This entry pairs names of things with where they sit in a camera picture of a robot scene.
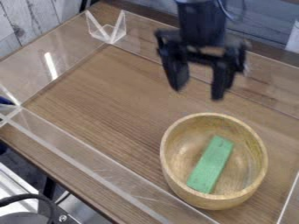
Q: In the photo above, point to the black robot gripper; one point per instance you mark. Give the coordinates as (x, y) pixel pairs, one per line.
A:
(198, 42)

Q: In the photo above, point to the green rectangular block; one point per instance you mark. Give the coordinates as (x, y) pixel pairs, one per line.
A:
(206, 172)

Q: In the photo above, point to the brown wooden bowl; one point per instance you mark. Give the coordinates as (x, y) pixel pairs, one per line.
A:
(184, 142)

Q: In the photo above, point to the black metal stand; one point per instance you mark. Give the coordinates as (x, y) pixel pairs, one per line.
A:
(52, 210)

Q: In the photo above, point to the clear acrylic corner bracket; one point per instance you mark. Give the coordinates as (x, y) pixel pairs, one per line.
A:
(107, 33)

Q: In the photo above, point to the clear acrylic front wall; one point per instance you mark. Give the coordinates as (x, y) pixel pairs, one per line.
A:
(109, 187)

